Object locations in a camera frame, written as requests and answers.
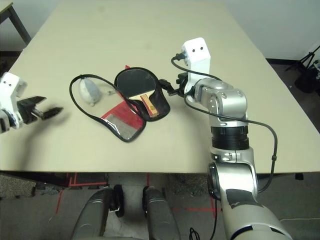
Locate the grey robot right leg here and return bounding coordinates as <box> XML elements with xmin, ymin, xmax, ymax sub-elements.
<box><xmin>141</xmin><ymin>186</ymin><xmax>181</xmax><ymax>240</ymax></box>

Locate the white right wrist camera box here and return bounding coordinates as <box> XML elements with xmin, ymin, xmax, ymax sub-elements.
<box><xmin>180</xmin><ymin>37</ymin><xmax>212</xmax><ymax>104</ymax></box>

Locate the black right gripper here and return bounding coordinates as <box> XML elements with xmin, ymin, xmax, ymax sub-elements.
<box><xmin>158</xmin><ymin>72</ymin><xmax>191</xmax><ymax>97</ymax></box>

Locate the red black paddle case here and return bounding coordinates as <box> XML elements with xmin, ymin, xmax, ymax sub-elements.
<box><xmin>69</xmin><ymin>65</ymin><xmax>172</xmax><ymax>144</ymax></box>

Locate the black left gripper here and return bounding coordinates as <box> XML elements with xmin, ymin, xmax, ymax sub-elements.
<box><xmin>17</xmin><ymin>95</ymin><xmax>65</xmax><ymax>125</ymax></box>

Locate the black bag on floor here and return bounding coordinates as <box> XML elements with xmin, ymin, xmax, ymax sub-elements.
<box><xmin>294</xmin><ymin>66</ymin><xmax>320</xmax><ymax>94</ymax></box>

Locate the grey robot leg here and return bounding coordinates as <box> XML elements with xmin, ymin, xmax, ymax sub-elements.
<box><xmin>141</xmin><ymin>186</ymin><xmax>181</xmax><ymax>240</ymax></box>
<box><xmin>71</xmin><ymin>187</ymin><xmax>124</xmax><ymax>240</ymax></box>

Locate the black floor cable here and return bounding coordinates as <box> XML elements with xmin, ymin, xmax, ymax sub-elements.
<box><xmin>188</xmin><ymin>226</ymin><xmax>201</xmax><ymax>240</ymax></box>

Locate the grey robot left leg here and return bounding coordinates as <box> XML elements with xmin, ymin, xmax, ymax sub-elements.
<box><xmin>71</xmin><ymin>187</ymin><xmax>124</xmax><ymax>240</ymax></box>

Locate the black rubber ping-pong paddle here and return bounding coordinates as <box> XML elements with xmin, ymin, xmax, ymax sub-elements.
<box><xmin>116</xmin><ymin>68</ymin><xmax>161</xmax><ymax>119</ymax></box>

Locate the black tripod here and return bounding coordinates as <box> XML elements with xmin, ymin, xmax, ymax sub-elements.
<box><xmin>284</xmin><ymin>44</ymin><xmax>320</xmax><ymax>74</ymax></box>

